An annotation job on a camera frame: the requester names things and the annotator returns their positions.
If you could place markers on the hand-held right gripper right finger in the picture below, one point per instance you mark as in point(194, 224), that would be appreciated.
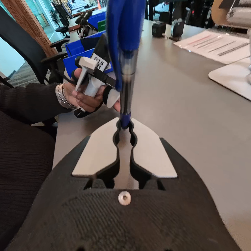
point(153, 155)

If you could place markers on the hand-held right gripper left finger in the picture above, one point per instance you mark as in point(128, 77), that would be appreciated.
point(98, 153)

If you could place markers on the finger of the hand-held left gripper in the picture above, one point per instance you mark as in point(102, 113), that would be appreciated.
point(87, 63)
point(113, 99)

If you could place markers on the blue storage bin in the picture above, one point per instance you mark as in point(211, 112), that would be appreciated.
point(101, 17)
point(69, 62)

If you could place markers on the blue ballpoint pen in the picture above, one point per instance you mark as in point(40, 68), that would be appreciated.
point(125, 29)

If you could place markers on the person's left forearm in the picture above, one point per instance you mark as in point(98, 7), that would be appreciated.
point(29, 102)

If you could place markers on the person's left hand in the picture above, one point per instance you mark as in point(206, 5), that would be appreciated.
point(86, 103)

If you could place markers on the green storage bin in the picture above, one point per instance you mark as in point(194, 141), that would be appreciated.
point(102, 26)

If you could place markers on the black office chair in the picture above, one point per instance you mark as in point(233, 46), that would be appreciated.
point(19, 43)
point(62, 29)

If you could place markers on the silver mesh wristwatch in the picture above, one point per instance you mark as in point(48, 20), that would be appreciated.
point(60, 98)

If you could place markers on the black charger block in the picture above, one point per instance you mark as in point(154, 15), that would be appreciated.
point(157, 29)

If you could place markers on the small white block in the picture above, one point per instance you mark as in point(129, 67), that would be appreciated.
point(168, 30)

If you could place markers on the wooden pillar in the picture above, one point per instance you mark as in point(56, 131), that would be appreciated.
point(29, 23)

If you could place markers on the dark grey battery block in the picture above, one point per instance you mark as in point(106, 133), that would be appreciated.
point(178, 29)

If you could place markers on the printed paper sheet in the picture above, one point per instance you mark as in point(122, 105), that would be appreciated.
point(215, 47)

